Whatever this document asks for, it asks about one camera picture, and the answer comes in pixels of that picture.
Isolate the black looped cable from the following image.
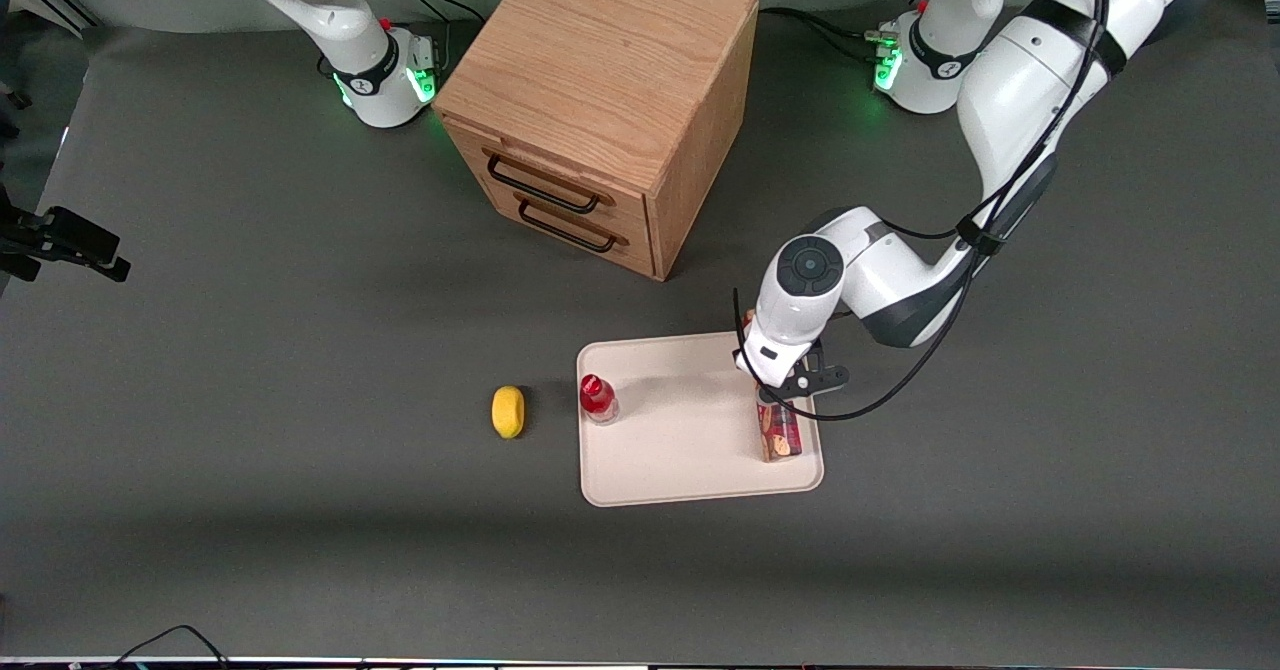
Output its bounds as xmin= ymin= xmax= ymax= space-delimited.
xmin=100 ymin=625 xmax=231 ymax=670

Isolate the yellow lemon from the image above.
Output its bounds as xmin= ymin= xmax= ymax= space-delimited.
xmin=491 ymin=385 xmax=526 ymax=440

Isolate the black drawer handle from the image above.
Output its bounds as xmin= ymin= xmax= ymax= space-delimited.
xmin=517 ymin=200 xmax=618 ymax=254
xmin=486 ymin=155 xmax=601 ymax=215

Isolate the red cookie box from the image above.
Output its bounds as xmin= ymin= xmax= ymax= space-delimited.
xmin=755 ymin=388 xmax=806 ymax=463

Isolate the wooden drawer cabinet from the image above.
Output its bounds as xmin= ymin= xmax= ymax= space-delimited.
xmin=432 ymin=0 xmax=759 ymax=282

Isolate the small red bottle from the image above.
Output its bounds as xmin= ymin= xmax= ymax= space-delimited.
xmin=580 ymin=374 xmax=620 ymax=426

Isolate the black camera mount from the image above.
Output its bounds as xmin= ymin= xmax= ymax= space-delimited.
xmin=0 ymin=185 xmax=132 ymax=284

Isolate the white rectangular tray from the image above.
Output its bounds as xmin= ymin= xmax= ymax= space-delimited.
xmin=576 ymin=331 xmax=825 ymax=508

